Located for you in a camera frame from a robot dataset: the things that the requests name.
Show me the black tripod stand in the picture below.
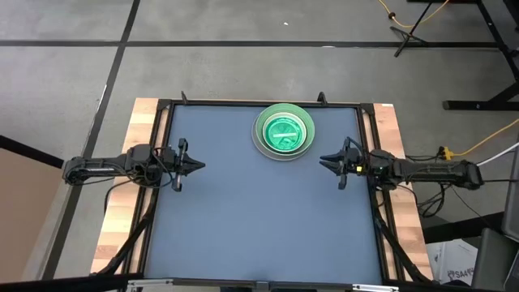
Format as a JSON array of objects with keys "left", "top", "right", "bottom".
[{"left": 389, "top": 0, "right": 437, "bottom": 58}]

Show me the white printed cardboard box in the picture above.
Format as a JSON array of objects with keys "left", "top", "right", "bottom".
[{"left": 425, "top": 238, "right": 480, "bottom": 287}]

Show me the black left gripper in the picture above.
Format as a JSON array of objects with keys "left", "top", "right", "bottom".
[{"left": 161, "top": 137, "right": 207, "bottom": 192}]

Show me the black and silver rig crossbar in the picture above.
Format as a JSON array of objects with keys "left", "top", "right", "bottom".
[{"left": 0, "top": 273, "right": 519, "bottom": 292}]

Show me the blue table mat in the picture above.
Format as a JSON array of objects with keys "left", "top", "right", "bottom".
[{"left": 144, "top": 104, "right": 384, "bottom": 286}]

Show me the brown cardboard panel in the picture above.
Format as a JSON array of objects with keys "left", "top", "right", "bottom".
[{"left": 0, "top": 135, "right": 65, "bottom": 285}]

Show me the grey equipment case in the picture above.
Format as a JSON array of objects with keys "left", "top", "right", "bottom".
[{"left": 471, "top": 141, "right": 519, "bottom": 292}]

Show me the black desk frame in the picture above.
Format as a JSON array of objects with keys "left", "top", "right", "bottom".
[{"left": 407, "top": 0, "right": 519, "bottom": 112}]

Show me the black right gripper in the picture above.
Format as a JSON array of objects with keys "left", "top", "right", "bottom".
[{"left": 319, "top": 137, "right": 368, "bottom": 191}]

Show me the green plate stack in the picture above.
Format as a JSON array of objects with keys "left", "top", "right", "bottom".
[{"left": 255, "top": 102, "right": 316, "bottom": 157}]

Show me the yellow floor cable with knot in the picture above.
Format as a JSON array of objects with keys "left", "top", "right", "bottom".
[{"left": 377, "top": 0, "right": 451, "bottom": 30}]

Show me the white floor cable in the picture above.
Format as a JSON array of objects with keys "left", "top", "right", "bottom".
[{"left": 474, "top": 141, "right": 519, "bottom": 168}]

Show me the clear green plastic plate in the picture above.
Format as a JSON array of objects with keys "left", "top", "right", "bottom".
[{"left": 262, "top": 112, "right": 307, "bottom": 153}]

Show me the stack of green grey plates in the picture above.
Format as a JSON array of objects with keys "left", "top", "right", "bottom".
[{"left": 251, "top": 107, "right": 314, "bottom": 162}]

